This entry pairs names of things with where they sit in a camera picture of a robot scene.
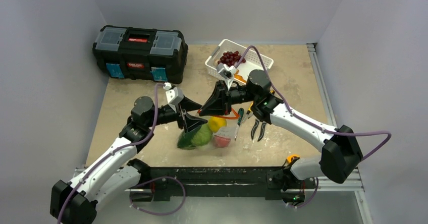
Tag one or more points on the red grape bunch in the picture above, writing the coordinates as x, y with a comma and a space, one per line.
229, 58

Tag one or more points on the yellow handled screwdriver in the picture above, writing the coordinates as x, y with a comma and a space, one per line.
249, 112

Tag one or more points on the white plastic basket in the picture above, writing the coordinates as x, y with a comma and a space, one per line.
249, 62

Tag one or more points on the orange fruit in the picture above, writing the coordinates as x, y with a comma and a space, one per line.
239, 77

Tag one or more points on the yellow tape measure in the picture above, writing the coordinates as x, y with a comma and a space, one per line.
292, 158

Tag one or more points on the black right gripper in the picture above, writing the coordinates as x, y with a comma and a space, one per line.
228, 97

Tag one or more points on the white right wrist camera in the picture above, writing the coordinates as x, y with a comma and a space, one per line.
227, 73

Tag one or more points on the dark green cucumber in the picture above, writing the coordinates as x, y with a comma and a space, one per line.
184, 140

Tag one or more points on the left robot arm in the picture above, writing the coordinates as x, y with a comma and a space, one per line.
79, 199

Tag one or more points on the black plastic toolbox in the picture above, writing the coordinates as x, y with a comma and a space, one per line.
141, 54

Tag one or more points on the green handled screwdriver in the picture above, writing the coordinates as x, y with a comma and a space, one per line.
240, 117

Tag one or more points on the clear zip top bag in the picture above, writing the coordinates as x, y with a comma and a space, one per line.
218, 132

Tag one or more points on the pink peach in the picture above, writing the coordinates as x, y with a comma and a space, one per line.
221, 142

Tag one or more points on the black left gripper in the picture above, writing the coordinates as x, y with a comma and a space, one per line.
189, 121

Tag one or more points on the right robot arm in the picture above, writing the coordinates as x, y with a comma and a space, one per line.
339, 150

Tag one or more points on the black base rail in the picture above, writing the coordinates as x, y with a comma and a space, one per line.
268, 182

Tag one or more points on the green cabbage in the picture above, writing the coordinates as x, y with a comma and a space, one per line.
203, 136

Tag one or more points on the black pliers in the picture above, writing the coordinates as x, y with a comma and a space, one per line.
258, 125

